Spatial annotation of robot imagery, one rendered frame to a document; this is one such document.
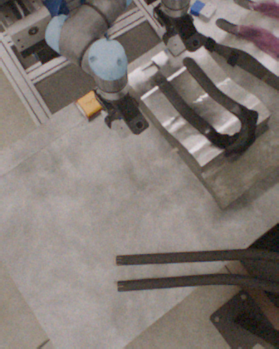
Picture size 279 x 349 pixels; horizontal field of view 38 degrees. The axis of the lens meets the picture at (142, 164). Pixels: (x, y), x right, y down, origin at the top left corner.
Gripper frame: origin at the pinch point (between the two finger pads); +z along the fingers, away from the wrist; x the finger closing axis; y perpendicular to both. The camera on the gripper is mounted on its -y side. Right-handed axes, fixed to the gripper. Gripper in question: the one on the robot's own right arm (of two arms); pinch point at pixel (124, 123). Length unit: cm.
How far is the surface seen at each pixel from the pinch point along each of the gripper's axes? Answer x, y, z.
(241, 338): 3, -86, 94
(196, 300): 9, -61, 95
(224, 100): -29.4, -10.6, 5.3
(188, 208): -2.0, -28.9, 15.0
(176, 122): -13.9, -7.1, 6.3
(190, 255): 7.0, -40.1, 7.0
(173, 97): -18.5, 0.0, 7.1
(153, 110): -10.6, 0.2, 6.6
